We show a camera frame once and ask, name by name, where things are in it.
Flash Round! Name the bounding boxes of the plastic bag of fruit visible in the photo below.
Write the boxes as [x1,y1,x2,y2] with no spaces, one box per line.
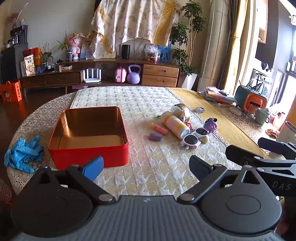
[144,44,161,63]

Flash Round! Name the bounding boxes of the red gift bag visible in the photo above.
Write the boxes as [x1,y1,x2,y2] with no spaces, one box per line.
[24,47,42,66]

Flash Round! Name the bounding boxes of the black fridge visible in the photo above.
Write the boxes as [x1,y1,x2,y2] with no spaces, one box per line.
[0,42,28,84]

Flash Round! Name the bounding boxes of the purple spiky toy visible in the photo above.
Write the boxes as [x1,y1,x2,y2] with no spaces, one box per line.
[203,118,218,132]

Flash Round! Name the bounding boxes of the dark wooden drawer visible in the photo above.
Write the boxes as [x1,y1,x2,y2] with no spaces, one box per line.
[46,72,81,85]
[20,75,47,88]

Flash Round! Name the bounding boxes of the green mug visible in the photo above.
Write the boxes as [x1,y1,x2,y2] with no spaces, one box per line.
[255,108,271,126]

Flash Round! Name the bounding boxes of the white yellow bottle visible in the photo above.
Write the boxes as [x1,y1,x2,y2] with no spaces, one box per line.
[161,111,191,140]

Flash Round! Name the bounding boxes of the yellow curtain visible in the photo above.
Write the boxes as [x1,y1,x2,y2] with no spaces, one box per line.
[222,0,255,98]

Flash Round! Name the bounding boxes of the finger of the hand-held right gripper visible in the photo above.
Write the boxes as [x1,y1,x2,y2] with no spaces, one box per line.
[258,137,296,160]
[225,145,296,178]

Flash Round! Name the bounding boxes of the vase of dried flowers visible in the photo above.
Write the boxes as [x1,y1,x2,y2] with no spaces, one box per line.
[8,3,29,29]

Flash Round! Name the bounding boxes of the white container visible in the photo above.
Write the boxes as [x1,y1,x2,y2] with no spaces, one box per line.
[276,120,296,145]

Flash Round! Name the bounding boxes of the cartoon snack box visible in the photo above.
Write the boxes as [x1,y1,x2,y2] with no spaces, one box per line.
[24,56,37,76]

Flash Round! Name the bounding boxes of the white router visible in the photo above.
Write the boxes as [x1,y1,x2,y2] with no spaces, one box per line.
[83,68,102,83]

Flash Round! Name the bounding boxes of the black speaker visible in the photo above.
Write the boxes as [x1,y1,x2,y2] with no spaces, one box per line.
[121,44,131,59]

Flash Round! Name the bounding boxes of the beige standing air conditioner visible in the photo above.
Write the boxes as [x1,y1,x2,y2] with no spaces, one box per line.
[197,0,235,92]

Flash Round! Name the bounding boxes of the tall green potted tree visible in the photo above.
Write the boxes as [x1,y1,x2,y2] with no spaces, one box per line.
[169,0,208,77]

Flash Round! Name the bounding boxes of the wooden TV cabinet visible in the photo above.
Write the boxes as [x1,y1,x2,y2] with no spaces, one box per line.
[19,57,181,94]

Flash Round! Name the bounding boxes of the small potted plant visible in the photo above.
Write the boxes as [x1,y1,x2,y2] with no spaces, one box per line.
[56,31,75,62]
[39,42,56,68]

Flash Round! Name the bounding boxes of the floral cloth cover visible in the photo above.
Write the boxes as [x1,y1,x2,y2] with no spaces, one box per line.
[88,0,181,59]

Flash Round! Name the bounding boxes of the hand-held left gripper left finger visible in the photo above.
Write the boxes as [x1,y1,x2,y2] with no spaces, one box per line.
[32,156,116,205]

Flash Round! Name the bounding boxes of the white sunglasses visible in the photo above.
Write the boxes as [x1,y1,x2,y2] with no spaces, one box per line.
[181,127,210,149]

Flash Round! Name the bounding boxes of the stack of colourful folders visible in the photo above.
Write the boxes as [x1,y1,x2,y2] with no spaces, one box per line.
[198,86,237,104]

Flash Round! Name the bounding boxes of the black coffee machine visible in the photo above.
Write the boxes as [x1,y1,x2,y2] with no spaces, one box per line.
[10,25,28,45]

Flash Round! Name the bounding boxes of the pink plush doll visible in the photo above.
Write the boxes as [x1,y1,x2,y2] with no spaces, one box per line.
[69,32,86,61]

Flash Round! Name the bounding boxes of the purple kettlebell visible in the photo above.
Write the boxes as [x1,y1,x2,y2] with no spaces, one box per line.
[127,64,141,84]

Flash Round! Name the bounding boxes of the pastel picture box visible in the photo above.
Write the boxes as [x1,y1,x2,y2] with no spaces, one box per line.
[80,42,93,59]

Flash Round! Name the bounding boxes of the pink toy case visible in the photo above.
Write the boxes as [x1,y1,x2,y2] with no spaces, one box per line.
[115,66,127,82]

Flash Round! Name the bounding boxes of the cream quilted mat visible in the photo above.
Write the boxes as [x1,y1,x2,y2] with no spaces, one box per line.
[69,86,232,198]

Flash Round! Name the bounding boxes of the pink highlighter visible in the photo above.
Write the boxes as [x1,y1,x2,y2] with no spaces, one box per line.
[151,123,168,135]

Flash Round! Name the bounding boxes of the red tin box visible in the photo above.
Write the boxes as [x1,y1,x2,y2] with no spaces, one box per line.
[48,106,129,171]

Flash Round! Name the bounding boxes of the white planter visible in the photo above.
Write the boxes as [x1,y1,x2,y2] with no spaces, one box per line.
[181,72,198,90]

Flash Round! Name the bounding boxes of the blue rubber gloves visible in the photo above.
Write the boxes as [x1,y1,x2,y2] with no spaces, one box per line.
[4,136,44,173]

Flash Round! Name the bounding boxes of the yellow tablecloth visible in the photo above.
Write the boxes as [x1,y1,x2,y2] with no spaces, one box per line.
[168,87,273,159]

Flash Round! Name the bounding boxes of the light wooden drawer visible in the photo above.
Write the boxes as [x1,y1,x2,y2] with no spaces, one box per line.
[143,64,180,78]
[142,75,178,87]

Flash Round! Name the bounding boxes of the orange gift box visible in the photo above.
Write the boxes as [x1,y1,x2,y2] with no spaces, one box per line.
[0,81,23,103]

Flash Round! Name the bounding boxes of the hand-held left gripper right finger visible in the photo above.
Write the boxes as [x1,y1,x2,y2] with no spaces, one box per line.
[177,155,264,205]

